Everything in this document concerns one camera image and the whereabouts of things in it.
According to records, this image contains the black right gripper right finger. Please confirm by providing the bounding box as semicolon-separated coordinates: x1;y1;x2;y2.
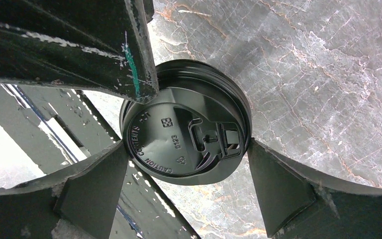
248;139;382;239

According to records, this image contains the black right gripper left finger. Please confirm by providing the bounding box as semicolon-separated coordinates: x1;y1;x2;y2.
0;141;128;239

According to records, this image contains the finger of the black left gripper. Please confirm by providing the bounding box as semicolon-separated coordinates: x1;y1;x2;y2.
0;0;159;103

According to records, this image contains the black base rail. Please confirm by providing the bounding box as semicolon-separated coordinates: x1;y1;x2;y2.
0;84;198;239

